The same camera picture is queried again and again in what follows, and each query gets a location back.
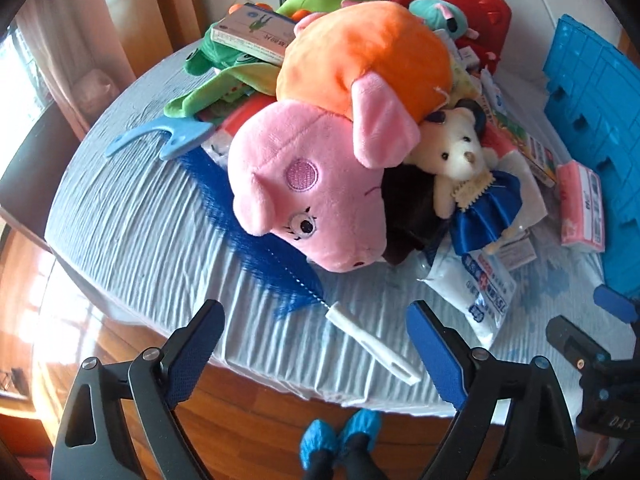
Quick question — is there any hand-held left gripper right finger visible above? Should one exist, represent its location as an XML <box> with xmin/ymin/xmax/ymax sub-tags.
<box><xmin>405</xmin><ymin>300</ymin><xmax>581</xmax><ymax>480</ymax></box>

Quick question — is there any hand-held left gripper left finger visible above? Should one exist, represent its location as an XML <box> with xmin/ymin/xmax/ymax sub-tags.
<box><xmin>50</xmin><ymin>299</ymin><xmax>226</xmax><ymax>480</ymax></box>

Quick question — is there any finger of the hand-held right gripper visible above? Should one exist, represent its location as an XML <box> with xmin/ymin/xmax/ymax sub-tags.
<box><xmin>546</xmin><ymin>315</ymin><xmax>612</xmax><ymax>374</ymax></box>
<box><xmin>592</xmin><ymin>284</ymin><xmax>640</xmax><ymax>322</ymax></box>

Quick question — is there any blue plastic crate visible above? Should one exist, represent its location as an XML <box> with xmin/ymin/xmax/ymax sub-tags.
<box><xmin>542</xmin><ymin>14</ymin><xmax>640</xmax><ymax>296</ymax></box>

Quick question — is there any pink and orange pig plush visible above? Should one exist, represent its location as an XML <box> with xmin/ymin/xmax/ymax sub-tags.
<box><xmin>227</xmin><ymin>1</ymin><xmax>453</xmax><ymax>273</ymax></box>

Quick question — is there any person's right hand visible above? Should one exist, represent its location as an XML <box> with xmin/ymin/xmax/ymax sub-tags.
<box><xmin>587</xmin><ymin>434</ymin><xmax>621</xmax><ymax>471</ymax></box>

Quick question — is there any white tissue packet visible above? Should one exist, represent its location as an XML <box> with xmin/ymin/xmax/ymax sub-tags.
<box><xmin>417</xmin><ymin>247</ymin><xmax>517</xmax><ymax>348</ymax></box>

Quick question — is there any blue shoe cover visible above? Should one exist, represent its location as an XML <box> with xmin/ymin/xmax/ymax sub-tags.
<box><xmin>300</xmin><ymin>420</ymin><xmax>346</xmax><ymax>471</ymax></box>
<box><xmin>340</xmin><ymin>408</ymin><xmax>383</xmax><ymax>453</ymax></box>

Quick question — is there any pink tissue packet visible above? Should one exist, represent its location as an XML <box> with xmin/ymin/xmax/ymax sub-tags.
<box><xmin>556</xmin><ymin>160</ymin><xmax>607</xmax><ymax>252</ymax></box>

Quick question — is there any clear plastic bag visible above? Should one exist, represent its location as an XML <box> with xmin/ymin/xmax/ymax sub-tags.
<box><xmin>492</xmin><ymin>152</ymin><xmax>548</xmax><ymax>266</ymax></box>

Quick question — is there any light blue pleated cloth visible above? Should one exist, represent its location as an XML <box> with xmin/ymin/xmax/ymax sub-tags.
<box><xmin>44</xmin><ymin>40</ymin><xmax>621</xmax><ymax>416</ymax></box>

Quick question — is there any dark brown plush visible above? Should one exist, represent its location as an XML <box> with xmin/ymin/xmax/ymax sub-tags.
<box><xmin>382</xmin><ymin>165</ymin><xmax>451</xmax><ymax>266</ymax></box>

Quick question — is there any colourful long carton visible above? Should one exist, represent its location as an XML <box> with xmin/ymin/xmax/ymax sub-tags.
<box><xmin>480</xmin><ymin>75</ymin><xmax>558</xmax><ymax>186</ymax></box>

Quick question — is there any white teddy bear blue dress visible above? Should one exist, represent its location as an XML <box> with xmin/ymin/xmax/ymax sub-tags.
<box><xmin>405</xmin><ymin>105</ymin><xmax>526</xmax><ymax>256</ymax></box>

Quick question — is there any light blue plastic hanger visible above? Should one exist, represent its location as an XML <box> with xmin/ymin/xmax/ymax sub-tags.
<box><xmin>105</xmin><ymin>115</ymin><xmax>216</xmax><ymax>161</ymax></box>

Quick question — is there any red and white packet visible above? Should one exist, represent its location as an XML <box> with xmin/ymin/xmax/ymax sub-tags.
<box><xmin>200</xmin><ymin>95</ymin><xmax>276</xmax><ymax>161</ymax></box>

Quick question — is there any flat printed box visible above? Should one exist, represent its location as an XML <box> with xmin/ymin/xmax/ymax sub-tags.
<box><xmin>211</xmin><ymin>2</ymin><xmax>297</xmax><ymax>66</ymax></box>

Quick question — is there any teal plush toy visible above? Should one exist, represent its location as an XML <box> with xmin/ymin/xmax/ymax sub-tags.
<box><xmin>409</xmin><ymin>0</ymin><xmax>481</xmax><ymax>38</ymax></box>

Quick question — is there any beige curtain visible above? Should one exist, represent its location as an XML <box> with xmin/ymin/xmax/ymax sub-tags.
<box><xmin>15</xmin><ymin>0</ymin><xmax>201</xmax><ymax>141</ymax></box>

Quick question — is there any blue bottle brush white handle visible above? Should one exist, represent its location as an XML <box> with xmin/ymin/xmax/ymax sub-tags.
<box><xmin>175</xmin><ymin>152</ymin><xmax>421</xmax><ymax>386</ymax></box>

